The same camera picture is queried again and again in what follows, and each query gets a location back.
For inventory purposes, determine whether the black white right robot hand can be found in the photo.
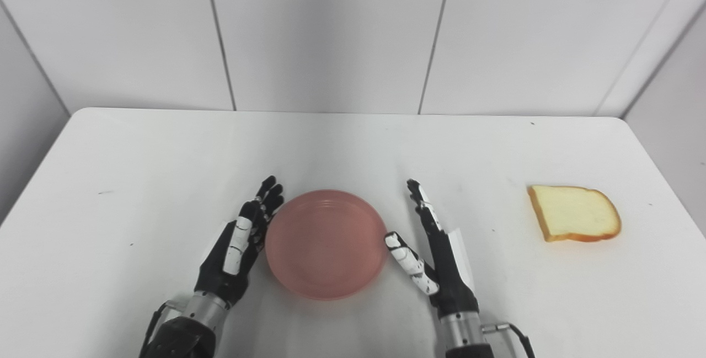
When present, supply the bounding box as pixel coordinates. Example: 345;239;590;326
384;179;479;320

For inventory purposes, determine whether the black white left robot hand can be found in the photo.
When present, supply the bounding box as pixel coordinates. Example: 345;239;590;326
194;175;285;309

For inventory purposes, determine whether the pink round plate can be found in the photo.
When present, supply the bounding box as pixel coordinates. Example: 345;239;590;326
265;190;388;301

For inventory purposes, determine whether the slice of white bread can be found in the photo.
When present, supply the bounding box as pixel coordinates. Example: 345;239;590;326
527;185;622;243

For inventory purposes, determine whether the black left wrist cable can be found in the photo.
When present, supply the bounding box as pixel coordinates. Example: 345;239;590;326
140;300;185;358

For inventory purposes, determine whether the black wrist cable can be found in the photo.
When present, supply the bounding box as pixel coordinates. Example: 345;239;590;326
481;322;536;358
140;300;185;358

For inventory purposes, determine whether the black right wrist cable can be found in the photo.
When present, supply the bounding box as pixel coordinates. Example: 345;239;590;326
481;322;536;358

